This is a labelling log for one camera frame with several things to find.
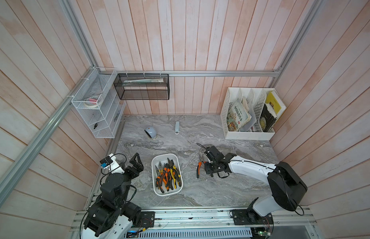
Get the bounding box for orange black pliers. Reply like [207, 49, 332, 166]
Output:
[197, 161, 205, 178]

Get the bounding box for white plastic storage box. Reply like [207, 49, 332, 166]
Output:
[151, 153, 184, 197]

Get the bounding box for yellow black pliers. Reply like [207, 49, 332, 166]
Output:
[168, 158, 183, 188]

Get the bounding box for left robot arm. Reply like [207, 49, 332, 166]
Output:
[79, 153, 144, 239]

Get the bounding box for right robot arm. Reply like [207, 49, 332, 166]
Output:
[198, 144, 308, 224]

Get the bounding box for orange pliers in box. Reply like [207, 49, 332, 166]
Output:
[155, 162, 174, 194]

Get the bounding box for light blue round clock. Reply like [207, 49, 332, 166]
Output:
[144, 126, 157, 139]

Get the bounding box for illustrated history book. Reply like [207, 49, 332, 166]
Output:
[226, 101, 252, 131]

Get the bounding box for white file organizer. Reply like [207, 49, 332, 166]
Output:
[220, 87, 280, 140]

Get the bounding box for black book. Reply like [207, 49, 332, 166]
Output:
[259, 103, 278, 132]

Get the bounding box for tape roll on shelf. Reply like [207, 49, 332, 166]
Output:
[83, 95, 103, 109]

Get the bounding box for yellow book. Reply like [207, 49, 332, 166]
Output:
[265, 91, 287, 118]

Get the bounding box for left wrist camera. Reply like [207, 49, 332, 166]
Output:
[100, 153, 125, 175]

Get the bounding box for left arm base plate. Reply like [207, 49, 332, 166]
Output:
[132, 211, 155, 228]

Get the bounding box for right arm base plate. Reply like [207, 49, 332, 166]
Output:
[230, 209, 274, 226]

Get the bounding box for white wire wall shelf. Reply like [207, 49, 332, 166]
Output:
[71, 67, 126, 138]

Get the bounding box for black mesh wall basket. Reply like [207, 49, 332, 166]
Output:
[113, 73, 170, 101]

